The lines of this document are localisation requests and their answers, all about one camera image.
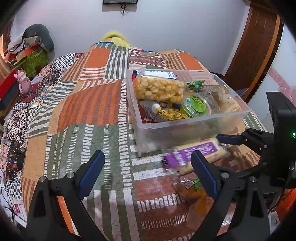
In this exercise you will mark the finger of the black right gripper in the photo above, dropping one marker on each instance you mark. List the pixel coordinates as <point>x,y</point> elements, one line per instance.
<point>236,140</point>
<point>253,171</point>

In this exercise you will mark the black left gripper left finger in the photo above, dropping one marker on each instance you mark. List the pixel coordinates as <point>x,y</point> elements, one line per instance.
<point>57,211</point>

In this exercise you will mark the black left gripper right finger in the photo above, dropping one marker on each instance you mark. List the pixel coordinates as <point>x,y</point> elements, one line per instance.
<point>237,213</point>

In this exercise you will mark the yellow wafer biscuit pack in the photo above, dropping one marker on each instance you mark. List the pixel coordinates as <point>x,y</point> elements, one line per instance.
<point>226,103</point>

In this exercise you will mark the green jelly cup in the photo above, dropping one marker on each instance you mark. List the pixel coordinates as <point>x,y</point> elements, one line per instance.
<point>195,106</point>

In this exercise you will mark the purple label wafer pack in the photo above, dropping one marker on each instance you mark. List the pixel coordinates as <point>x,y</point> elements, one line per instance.
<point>178,158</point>

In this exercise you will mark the green pea snack bag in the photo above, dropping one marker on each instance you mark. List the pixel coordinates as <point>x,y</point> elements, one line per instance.
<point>195,85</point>

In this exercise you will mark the clear plastic storage bin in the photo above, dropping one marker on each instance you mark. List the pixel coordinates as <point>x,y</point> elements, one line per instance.
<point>175,107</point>

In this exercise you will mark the yellow corn snack packet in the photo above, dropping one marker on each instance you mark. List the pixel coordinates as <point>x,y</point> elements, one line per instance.
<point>168,113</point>

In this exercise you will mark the caramel popcorn clear bag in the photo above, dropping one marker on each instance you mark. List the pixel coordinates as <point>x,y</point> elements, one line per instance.
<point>160,89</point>

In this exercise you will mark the orange round cracker bag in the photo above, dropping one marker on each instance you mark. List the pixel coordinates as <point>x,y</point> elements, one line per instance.
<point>190,189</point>

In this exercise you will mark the long gold biscuit pack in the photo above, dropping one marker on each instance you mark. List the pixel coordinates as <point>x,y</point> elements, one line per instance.
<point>220,90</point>

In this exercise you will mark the red snack packet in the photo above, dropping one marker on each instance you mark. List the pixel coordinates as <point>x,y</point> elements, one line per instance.
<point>150,108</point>

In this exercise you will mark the blue white biscuit bag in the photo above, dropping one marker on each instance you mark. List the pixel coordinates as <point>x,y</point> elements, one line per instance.
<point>154,73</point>

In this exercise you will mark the checkered patchwork quilt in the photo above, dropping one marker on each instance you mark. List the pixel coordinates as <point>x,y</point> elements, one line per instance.
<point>29,118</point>

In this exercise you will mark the white heart wardrobe door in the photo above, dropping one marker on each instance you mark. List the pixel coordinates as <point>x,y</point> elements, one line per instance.
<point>280,77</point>

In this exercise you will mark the patchwork striped bed blanket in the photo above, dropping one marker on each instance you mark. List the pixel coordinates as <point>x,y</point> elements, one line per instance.
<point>86,110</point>

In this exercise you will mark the brown wooden door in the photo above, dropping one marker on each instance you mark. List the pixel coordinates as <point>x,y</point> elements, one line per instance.
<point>256,49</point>

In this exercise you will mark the red gift box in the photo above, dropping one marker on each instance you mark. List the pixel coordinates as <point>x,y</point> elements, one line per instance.
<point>8,89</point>

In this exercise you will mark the pink toy figure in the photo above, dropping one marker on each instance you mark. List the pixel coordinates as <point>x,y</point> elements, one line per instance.
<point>24,82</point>

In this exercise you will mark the green cardboard box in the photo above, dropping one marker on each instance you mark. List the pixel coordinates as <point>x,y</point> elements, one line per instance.
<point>34,63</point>

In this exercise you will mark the yellow plush headrest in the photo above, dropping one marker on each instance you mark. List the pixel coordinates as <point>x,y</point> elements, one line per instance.
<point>116,38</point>

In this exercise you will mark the grey pillow on pile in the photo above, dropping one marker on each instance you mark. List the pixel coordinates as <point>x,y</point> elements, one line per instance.
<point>42,32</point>

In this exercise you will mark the small black wall monitor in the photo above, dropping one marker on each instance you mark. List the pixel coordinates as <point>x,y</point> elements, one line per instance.
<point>119,1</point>

